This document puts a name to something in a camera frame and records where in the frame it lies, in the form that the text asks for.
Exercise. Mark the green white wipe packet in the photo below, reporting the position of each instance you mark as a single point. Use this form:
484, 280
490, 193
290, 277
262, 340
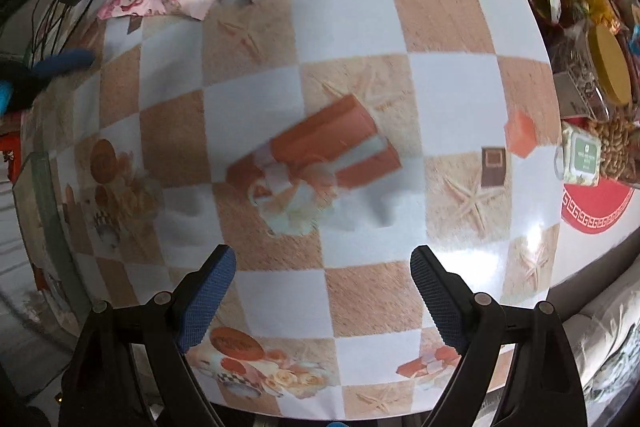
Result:
582, 157

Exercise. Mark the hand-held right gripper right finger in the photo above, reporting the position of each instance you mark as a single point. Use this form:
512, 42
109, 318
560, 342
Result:
437, 297

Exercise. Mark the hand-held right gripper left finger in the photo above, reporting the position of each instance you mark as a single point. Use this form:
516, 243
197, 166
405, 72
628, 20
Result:
210, 292

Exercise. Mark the grey sofa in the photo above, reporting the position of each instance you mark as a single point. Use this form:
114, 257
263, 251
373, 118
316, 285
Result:
605, 332

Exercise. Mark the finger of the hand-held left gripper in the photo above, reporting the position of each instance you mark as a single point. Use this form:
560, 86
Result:
65, 63

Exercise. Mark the clear jar gold lid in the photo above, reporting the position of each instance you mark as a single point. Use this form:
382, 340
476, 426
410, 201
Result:
607, 62

